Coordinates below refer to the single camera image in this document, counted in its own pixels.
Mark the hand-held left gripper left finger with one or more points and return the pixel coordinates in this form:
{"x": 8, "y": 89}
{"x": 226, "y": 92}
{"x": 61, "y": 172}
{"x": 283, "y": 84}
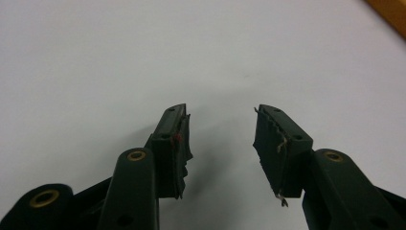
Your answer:
{"x": 169, "y": 159}

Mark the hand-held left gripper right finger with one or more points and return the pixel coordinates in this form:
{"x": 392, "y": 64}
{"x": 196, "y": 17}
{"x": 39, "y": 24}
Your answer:
{"x": 281, "y": 166}

